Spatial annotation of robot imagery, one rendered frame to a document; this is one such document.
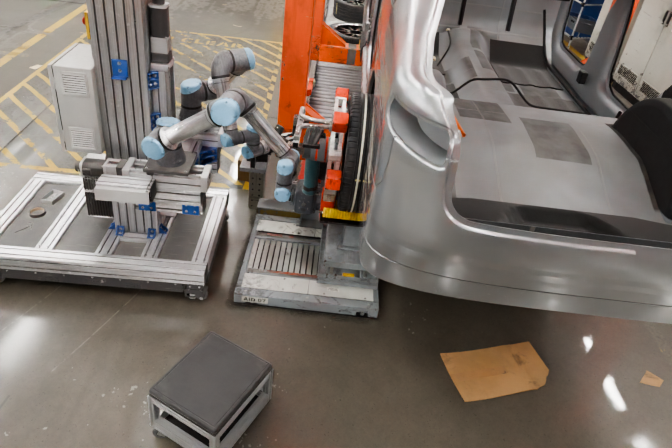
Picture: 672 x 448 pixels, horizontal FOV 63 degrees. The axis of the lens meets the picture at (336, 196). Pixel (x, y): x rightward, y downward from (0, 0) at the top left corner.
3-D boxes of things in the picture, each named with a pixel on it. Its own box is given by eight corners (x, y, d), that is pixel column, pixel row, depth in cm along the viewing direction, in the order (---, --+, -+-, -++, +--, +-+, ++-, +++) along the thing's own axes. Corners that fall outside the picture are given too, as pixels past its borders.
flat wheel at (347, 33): (392, 56, 633) (396, 36, 620) (349, 63, 596) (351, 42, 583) (356, 38, 674) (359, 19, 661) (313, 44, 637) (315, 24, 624)
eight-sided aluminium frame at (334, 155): (332, 219, 293) (345, 128, 263) (320, 217, 293) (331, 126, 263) (336, 168, 339) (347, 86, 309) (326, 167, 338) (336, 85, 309)
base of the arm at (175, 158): (151, 166, 271) (150, 148, 266) (159, 151, 284) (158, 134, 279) (182, 169, 272) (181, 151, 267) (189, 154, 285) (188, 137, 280)
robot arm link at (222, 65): (210, 51, 267) (229, 148, 279) (230, 48, 273) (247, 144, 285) (200, 53, 276) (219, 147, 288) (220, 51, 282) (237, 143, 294)
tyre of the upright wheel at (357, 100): (374, 236, 311) (395, 169, 256) (333, 232, 311) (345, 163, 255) (378, 146, 348) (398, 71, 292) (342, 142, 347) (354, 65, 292)
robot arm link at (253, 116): (224, 90, 258) (289, 166, 275) (216, 98, 249) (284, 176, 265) (241, 76, 253) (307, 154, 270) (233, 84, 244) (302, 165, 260)
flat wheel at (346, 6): (358, 9, 796) (360, -8, 783) (389, 22, 756) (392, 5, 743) (323, 12, 758) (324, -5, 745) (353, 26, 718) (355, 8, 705)
